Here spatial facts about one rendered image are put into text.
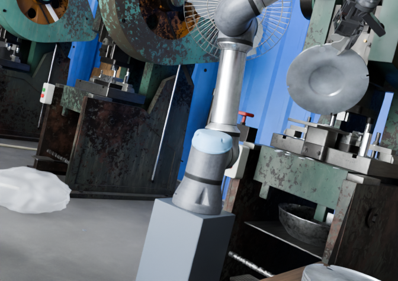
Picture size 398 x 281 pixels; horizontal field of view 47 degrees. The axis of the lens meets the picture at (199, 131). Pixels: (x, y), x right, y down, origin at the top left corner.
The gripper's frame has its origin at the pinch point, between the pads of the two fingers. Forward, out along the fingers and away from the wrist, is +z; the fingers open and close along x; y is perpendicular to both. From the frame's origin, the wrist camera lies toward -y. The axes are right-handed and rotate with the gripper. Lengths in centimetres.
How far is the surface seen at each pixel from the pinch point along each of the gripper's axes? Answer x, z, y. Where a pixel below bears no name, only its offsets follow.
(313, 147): 13.0, 36.7, -5.6
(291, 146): 6.7, 45.8, -0.9
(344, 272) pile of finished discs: 69, 25, -6
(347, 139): 6.5, 34.5, -19.8
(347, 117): -3.5, 31.9, -19.7
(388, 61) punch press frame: -5.5, 2.4, -20.5
